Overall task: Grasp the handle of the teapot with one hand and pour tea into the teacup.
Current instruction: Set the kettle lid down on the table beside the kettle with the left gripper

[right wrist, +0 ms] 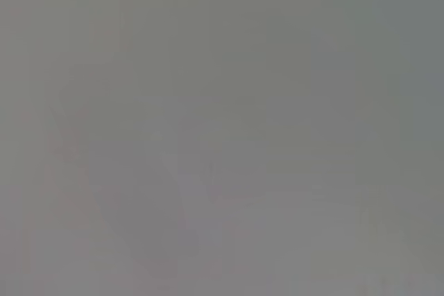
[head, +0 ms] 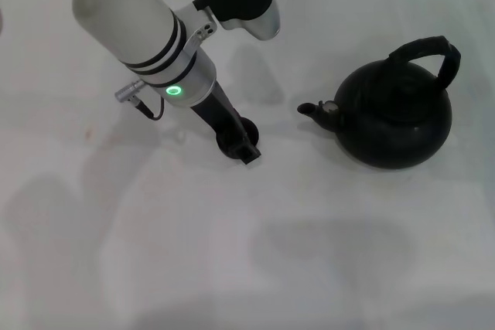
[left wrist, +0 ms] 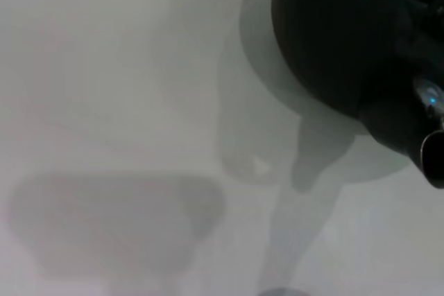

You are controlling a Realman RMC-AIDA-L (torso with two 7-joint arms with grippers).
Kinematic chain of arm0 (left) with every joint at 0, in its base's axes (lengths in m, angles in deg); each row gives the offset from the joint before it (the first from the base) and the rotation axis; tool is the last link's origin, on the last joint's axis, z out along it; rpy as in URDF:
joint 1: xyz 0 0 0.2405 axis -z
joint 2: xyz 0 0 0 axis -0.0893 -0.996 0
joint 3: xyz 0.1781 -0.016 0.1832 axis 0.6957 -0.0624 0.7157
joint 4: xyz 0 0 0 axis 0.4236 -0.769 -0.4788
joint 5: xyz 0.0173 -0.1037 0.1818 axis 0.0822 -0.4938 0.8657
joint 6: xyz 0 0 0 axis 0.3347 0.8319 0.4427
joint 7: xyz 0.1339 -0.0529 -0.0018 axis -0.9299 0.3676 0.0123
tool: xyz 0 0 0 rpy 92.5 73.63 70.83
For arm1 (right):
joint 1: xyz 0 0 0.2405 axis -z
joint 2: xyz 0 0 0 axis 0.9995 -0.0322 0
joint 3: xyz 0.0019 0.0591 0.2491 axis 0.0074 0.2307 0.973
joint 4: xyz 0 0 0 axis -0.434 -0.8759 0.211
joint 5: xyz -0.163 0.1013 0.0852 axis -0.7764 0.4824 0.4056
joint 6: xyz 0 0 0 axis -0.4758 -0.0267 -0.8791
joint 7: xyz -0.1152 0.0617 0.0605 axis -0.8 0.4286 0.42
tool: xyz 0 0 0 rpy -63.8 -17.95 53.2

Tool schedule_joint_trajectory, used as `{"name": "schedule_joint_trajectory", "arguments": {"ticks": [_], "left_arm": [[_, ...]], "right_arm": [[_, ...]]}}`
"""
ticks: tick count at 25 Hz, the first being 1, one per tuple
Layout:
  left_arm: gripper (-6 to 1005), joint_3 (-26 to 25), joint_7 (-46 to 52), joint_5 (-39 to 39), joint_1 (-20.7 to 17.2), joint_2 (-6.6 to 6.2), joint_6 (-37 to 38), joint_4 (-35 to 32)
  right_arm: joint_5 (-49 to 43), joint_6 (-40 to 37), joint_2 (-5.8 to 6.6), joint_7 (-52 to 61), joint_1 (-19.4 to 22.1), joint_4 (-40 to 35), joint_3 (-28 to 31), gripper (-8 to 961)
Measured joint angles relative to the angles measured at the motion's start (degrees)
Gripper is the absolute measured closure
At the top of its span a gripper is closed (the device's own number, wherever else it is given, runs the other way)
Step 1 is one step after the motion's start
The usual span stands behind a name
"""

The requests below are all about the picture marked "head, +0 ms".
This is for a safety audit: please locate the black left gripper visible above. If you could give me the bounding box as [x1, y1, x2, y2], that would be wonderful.
[191, 80, 264, 166]

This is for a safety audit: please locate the dark brown small teacup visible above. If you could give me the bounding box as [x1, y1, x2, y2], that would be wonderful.
[215, 117, 261, 159]

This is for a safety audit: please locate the dark thin wrist cable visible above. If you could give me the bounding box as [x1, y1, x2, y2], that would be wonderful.
[135, 97, 168, 121]

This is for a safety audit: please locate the silver camera mount bracket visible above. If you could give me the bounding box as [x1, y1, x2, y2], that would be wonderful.
[172, 0, 224, 55]

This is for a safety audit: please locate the silver cable connector plug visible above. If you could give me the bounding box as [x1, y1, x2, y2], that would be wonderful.
[114, 80, 147, 101]

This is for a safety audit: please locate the black round teapot with handle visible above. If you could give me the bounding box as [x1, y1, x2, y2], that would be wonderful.
[296, 35, 463, 171]

